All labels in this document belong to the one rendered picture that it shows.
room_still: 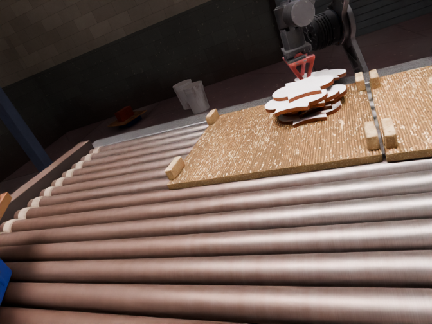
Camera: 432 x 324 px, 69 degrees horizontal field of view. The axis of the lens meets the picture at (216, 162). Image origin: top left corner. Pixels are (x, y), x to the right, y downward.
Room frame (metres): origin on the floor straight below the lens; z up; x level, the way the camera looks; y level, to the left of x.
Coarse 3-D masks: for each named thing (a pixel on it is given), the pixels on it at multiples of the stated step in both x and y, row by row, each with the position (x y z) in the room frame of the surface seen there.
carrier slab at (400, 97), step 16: (384, 80) 0.66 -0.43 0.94; (400, 80) 0.62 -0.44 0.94; (416, 80) 0.59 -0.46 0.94; (384, 96) 0.58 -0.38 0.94; (400, 96) 0.55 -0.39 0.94; (416, 96) 0.53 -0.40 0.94; (384, 112) 0.52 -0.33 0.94; (400, 112) 0.49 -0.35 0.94; (416, 112) 0.47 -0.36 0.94; (400, 128) 0.45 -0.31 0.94; (416, 128) 0.43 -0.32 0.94; (384, 144) 0.42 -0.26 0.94; (400, 144) 0.40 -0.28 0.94; (416, 144) 0.39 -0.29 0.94; (400, 160) 0.39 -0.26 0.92
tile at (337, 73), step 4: (316, 72) 0.87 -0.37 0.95; (320, 72) 0.85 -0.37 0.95; (324, 72) 0.84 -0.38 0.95; (328, 72) 0.83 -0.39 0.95; (332, 72) 0.82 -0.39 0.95; (336, 72) 0.81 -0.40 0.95; (340, 72) 0.80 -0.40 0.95; (344, 72) 0.79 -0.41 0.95; (304, 76) 0.85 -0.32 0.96; (316, 76) 0.82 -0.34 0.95; (336, 76) 0.77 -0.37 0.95; (340, 76) 0.78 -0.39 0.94; (296, 80) 0.83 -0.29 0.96; (336, 80) 0.77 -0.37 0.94
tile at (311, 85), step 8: (304, 80) 0.71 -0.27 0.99; (312, 80) 0.69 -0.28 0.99; (320, 80) 0.67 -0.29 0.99; (328, 80) 0.64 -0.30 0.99; (288, 88) 0.70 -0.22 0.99; (296, 88) 0.68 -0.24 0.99; (304, 88) 0.66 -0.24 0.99; (312, 88) 0.64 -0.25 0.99; (320, 88) 0.62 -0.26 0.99; (280, 96) 0.67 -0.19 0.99; (288, 96) 0.65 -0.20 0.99; (296, 96) 0.64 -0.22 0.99; (304, 96) 0.63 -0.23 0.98
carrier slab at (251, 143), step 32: (352, 96) 0.64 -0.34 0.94; (224, 128) 0.78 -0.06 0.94; (256, 128) 0.69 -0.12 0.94; (288, 128) 0.62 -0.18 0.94; (320, 128) 0.56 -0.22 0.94; (352, 128) 0.51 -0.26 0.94; (192, 160) 0.66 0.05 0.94; (224, 160) 0.60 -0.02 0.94; (256, 160) 0.54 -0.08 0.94; (288, 160) 0.49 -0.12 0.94; (320, 160) 0.45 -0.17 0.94; (352, 160) 0.42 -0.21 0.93
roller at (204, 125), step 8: (368, 88) 0.70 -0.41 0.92; (184, 128) 0.96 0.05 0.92; (192, 128) 0.94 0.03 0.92; (200, 128) 0.92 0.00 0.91; (152, 136) 1.01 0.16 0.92; (160, 136) 0.99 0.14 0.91; (168, 136) 0.97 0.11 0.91; (120, 144) 1.08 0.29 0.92; (128, 144) 1.06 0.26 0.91; (96, 152) 1.12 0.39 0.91
